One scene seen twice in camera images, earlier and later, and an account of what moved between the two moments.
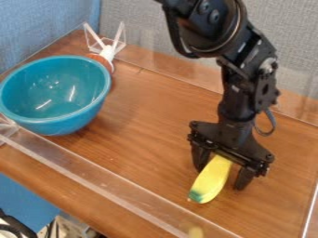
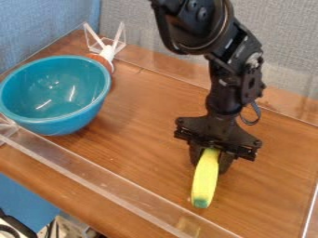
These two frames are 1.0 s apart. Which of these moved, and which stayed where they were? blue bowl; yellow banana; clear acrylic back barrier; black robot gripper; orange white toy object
Moved: yellow banana; black robot gripper
Stayed: blue bowl; orange white toy object; clear acrylic back barrier
